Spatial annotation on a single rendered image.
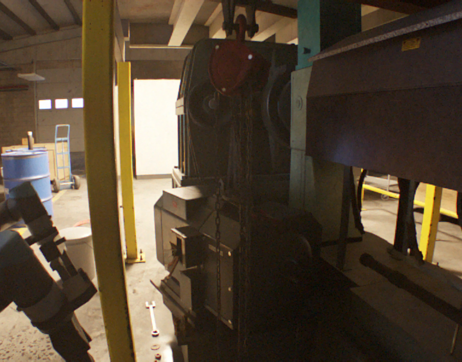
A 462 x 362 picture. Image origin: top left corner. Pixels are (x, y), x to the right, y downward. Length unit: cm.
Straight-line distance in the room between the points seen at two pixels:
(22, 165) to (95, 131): 318
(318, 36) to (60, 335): 153
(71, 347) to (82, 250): 205
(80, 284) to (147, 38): 256
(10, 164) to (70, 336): 381
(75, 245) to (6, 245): 208
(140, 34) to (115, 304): 227
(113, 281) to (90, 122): 56
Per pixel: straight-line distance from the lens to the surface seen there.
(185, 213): 142
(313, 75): 162
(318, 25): 169
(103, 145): 113
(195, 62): 205
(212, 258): 128
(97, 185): 115
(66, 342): 62
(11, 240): 55
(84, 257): 268
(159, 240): 176
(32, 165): 429
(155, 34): 301
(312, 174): 168
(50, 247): 101
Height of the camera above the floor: 120
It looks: 10 degrees down
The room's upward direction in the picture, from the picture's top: straight up
